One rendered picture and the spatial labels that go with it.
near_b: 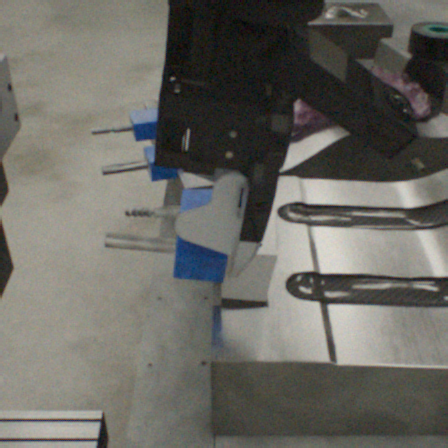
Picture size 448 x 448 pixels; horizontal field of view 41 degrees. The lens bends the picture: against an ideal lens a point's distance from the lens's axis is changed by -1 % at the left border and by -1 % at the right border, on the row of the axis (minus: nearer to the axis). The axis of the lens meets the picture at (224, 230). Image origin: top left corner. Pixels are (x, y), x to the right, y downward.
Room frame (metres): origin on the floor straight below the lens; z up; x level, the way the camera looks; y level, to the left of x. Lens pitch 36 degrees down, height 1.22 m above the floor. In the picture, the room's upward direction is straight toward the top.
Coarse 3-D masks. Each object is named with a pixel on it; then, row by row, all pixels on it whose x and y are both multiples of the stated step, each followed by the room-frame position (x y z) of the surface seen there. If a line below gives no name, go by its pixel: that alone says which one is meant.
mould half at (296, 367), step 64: (320, 192) 0.53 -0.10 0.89; (384, 192) 0.54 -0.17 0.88; (320, 256) 0.42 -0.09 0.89; (384, 256) 0.43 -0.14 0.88; (256, 320) 0.34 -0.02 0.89; (320, 320) 0.34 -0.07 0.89; (384, 320) 0.34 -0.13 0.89; (256, 384) 0.30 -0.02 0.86; (320, 384) 0.30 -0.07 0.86; (384, 384) 0.30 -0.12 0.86
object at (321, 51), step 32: (288, 32) 0.34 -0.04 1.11; (288, 64) 0.33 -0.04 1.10; (320, 64) 0.33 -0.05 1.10; (352, 64) 0.36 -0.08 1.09; (320, 96) 0.33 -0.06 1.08; (352, 96) 0.33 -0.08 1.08; (384, 96) 0.35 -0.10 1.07; (352, 128) 0.34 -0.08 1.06; (384, 128) 0.34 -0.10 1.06; (416, 128) 0.35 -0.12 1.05
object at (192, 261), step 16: (240, 208) 0.40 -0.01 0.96; (272, 224) 0.38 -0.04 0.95; (112, 240) 0.37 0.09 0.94; (128, 240) 0.37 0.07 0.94; (144, 240) 0.37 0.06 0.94; (160, 240) 0.38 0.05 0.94; (176, 240) 0.37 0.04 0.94; (272, 240) 0.36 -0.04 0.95; (176, 256) 0.35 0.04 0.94; (192, 256) 0.35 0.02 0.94; (208, 256) 0.36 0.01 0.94; (224, 256) 0.36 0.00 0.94; (256, 256) 0.35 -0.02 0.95; (272, 256) 0.35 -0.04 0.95; (176, 272) 0.36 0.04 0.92; (192, 272) 0.36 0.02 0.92; (208, 272) 0.36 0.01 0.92; (224, 272) 0.36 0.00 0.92; (256, 272) 0.35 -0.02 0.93; (272, 272) 0.35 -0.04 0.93; (224, 288) 0.35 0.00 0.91; (240, 288) 0.35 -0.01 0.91; (256, 288) 0.35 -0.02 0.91
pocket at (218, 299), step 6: (216, 282) 0.40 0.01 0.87; (216, 288) 0.39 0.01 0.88; (216, 294) 0.39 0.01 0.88; (216, 300) 0.38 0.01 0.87; (222, 300) 0.39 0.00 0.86; (228, 300) 0.39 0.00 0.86; (234, 300) 0.39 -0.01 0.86; (240, 300) 0.39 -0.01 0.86; (246, 300) 0.39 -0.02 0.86; (252, 300) 0.39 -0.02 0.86; (222, 306) 0.38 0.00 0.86; (228, 306) 0.38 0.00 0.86; (234, 306) 0.38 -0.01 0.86; (240, 306) 0.38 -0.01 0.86; (246, 306) 0.38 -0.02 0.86; (252, 306) 0.38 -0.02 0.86; (258, 306) 0.38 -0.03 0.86; (264, 306) 0.38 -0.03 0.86
